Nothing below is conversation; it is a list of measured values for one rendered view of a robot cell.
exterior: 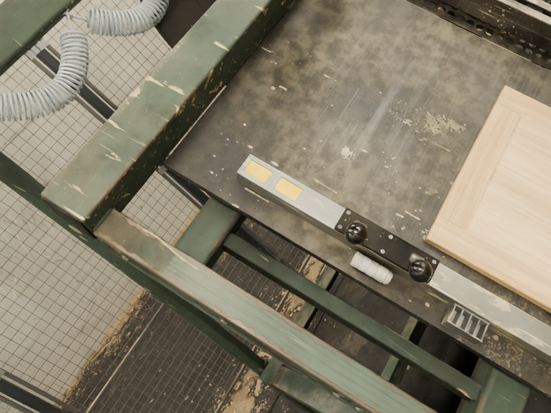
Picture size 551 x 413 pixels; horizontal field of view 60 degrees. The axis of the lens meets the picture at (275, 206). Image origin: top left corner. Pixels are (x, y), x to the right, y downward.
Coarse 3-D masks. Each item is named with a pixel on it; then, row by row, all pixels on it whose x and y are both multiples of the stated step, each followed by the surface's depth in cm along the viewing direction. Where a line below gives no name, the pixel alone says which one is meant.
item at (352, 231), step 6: (354, 222) 80; (360, 222) 89; (348, 228) 79; (354, 228) 78; (360, 228) 78; (366, 228) 79; (348, 234) 78; (354, 234) 78; (360, 234) 78; (366, 234) 78; (348, 240) 79; (354, 240) 78; (360, 240) 78
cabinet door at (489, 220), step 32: (512, 96) 107; (512, 128) 104; (544, 128) 105; (480, 160) 101; (512, 160) 101; (544, 160) 102; (480, 192) 98; (512, 192) 98; (544, 192) 99; (448, 224) 94; (480, 224) 95; (512, 224) 96; (544, 224) 96; (480, 256) 92; (512, 256) 93; (544, 256) 93; (512, 288) 91; (544, 288) 90
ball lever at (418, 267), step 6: (408, 258) 88; (414, 258) 87; (420, 258) 87; (414, 264) 77; (420, 264) 76; (426, 264) 77; (408, 270) 78; (414, 270) 77; (420, 270) 76; (426, 270) 76; (432, 270) 77; (414, 276) 77; (420, 276) 76; (426, 276) 76; (420, 282) 77
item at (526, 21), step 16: (448, 0) 118; (464, 0) 116; (480, 0) 114; (496, 0) 112; (512, 0) 111; (528, 0) 112; (480, 16) 117; (496, 16) 115; (512, 16) 113; (528, 16) 111; (544, 16) 110; (512, 32) 116; (528, 32) 114; (544, 32) 111; (544, 48) 115
